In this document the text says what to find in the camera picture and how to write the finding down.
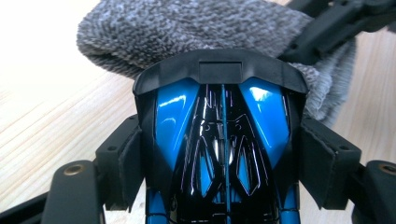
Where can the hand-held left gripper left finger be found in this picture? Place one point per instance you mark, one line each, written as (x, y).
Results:
(120, 161)

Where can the blue toy car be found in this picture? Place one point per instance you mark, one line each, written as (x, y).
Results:
(174, 118)

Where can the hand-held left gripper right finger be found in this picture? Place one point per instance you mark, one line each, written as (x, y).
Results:
(330, 165)

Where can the grey towel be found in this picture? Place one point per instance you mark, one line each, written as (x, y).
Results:
(186, 28)

